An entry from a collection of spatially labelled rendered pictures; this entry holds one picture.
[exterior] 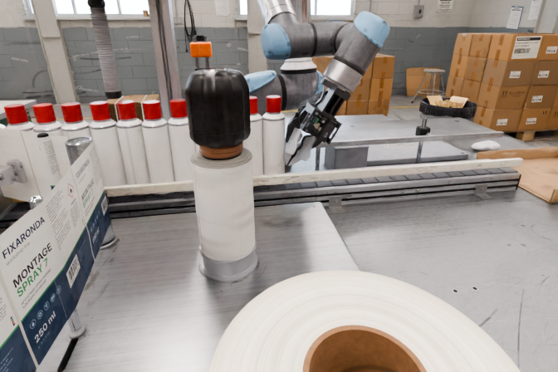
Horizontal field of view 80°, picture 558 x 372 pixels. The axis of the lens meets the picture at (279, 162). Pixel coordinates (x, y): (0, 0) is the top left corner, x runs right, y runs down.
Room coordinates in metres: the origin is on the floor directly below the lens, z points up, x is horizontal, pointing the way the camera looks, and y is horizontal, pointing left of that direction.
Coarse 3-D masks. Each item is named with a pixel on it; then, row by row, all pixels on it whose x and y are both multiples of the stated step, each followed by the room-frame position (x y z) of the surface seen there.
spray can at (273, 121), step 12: (276, 96) 0.73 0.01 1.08; (276, 108) 0.72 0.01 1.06; (264, 120) 0.72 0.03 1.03; (276, 120) 0.71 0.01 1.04; (264, 132) 0.72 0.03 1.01; (276, 132) 0.71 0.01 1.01; (264, 144) 0.72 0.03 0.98; (276, 144) 0.71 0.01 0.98; (264, 156) 0.72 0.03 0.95; (276, 156) 0.71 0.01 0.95; (264, 168) 0.72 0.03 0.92; (276, 168) 0.71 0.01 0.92
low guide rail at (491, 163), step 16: (480, 160) 0.78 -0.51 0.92; (496, 160) 0.78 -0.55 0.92; (512, 160) 0.78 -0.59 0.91; (256, 176) 0.68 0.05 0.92; (272, 176) 0.68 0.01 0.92; (288, 176) 0.69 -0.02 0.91; (304, 176) 0.69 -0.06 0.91; (320, 176) 0.70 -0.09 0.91; (336, 176) 0.71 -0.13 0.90; (352, 176) 0.71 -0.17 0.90; (368, 176) 0.72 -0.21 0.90; (112, 192) 0.62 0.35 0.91; (128, 192) 0.63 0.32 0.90; (144, 192) 0.63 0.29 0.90; (160, 192) 0.64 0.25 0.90
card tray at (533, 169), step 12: (480, 156) 0.96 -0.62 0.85; (492, 156) 0.97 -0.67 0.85; (504, 156) 0.98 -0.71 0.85; (516, 156) 0.98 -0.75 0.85; (528, 156) 0.99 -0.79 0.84; (540, 156) 1.00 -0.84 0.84; (552, 156) 1.01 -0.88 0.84; (516, 168) 0.92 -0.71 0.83; (528, 168) 0.92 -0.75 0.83; (540, 168) 0.92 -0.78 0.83; (552, 168) 0.92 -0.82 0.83; (528, 180) 0.83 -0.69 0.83; (540, 180) 0.83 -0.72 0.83; (552, 180) 0.83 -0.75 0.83; (528, 192) 0.77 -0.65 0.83; (540, 192) 0.76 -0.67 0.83; (552, 192) 0.76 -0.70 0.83
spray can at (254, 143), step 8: (256, 104) 0.71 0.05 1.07; (256, 112) 0.71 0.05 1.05; (256, 120) 0.70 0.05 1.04; (256, 128) 0.70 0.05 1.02; (256, 136) 0.70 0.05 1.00; (248, 144) 0.70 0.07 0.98; (256, 144) 0.70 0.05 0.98; (256, 152) 0.70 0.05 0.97; (256, 160) 0.70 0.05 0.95; (256, 168) 0.70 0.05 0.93
